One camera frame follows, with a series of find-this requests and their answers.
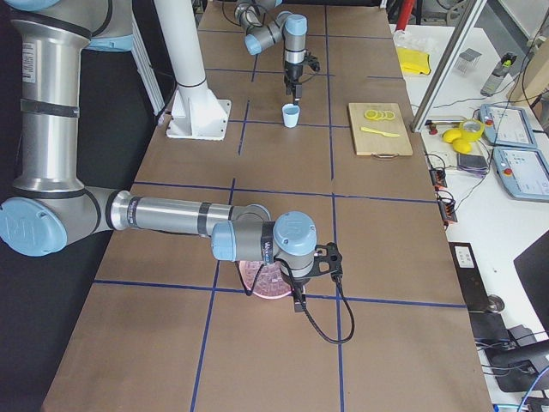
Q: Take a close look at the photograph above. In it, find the yellow tape roll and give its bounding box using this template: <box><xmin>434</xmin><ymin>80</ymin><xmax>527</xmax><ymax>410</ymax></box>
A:
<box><xmin>458</xmin><ymin>118</ymin><xmax>485</xmax><ymax>142</ymax></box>

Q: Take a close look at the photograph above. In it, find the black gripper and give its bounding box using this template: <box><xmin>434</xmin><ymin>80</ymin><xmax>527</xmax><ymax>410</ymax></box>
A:
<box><xmin>284</xmin><ymin>52</ymin><xmax>320</xmax><ymax>105</ymax></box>
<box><xmin>293</xmin><ymin>242</ymin><xmax>343</xmax><ymax>313</ymax></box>

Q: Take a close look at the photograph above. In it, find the bamboo cutting board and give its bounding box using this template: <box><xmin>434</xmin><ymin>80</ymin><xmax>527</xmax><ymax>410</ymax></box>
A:
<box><xmin>347</xmin><ymin>102</ymin><xmax>413</xmax><ymax>158</ymax></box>

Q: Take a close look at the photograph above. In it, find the yellow plastic knife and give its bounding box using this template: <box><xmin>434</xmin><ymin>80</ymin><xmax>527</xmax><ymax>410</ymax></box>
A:
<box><xmin>360</xmin><ymin>126</ymin><xmax>401</xmax><ymax>138</ymax></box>

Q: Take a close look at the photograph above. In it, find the yellow cloth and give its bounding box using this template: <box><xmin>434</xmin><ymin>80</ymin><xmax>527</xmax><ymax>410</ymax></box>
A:
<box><xmin>396</xmin><ymin>47</ymin><xmax>431</xmax><ymax>76</ymax></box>

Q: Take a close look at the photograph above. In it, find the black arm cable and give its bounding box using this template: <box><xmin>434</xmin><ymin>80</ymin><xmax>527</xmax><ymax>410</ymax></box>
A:
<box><xmin>244</xmin><ymin>257</ymin><xmax>355</xmax><ymax>344</ymax></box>

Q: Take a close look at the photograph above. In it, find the aluminium frame post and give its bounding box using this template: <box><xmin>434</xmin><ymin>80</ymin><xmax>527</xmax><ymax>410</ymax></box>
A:
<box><xmin>410</xmin><ymin>0</ymin><xmax>487</xmax><ymax>132</ymax></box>

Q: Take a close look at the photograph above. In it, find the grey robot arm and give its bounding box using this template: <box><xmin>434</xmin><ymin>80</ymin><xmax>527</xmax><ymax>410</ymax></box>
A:
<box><xmin>1</xmin><ymin>1</ymin><xmax>345</xmax><ymax>314</ymax></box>
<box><xmin>234</xmin><ymin>1</ymin><xmax>320</xmax><ymax>106</ymax></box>

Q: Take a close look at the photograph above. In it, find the blue teach pendant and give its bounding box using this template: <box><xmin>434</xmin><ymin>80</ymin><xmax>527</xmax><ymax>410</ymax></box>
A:
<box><xmin>479</xmin><ymin>104</ymin><xmax>537</xmax><ymax>148</ymax></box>
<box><xmin>492</xmin><ymin>146</ymin><xmax>548</xmax><ymax>203</ymax></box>

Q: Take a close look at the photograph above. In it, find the purple notebook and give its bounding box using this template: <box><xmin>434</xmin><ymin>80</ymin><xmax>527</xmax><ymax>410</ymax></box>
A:
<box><xmin>456</xmin><ymin>153</ymin><xmax>489</xmax><ymax>178</ymax></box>

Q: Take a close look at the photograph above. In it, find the pink ice bowl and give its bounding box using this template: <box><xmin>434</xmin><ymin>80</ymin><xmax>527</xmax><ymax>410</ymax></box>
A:
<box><xmin>238</xmin><ymin>261</ymin><xmax>291</xmax><ymax>300</ymax></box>

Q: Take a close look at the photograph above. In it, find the yellow lemon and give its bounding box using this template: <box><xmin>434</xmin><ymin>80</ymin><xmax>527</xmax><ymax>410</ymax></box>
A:
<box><xmin>451</xmin><ymin>138</ymin><xmax>472</xmax><ymax>155</ymax></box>
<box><xmin>443</xmin><ymin>129</ymin><xmax>462</xmax><ymax>143</ymax></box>

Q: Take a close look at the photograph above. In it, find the light blue plastic cup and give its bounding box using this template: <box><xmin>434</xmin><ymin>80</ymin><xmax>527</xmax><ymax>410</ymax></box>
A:
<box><xmin>281</xmin><ymin>103</ymin><xmax>300</xmax><ymax>128</ymax></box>

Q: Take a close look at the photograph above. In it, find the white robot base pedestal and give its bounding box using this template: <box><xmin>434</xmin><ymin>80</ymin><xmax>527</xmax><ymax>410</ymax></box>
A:
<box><xmin>154</xmin><ymin>0</ymin><xmax>232</xmax><ymax>141</ymax></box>

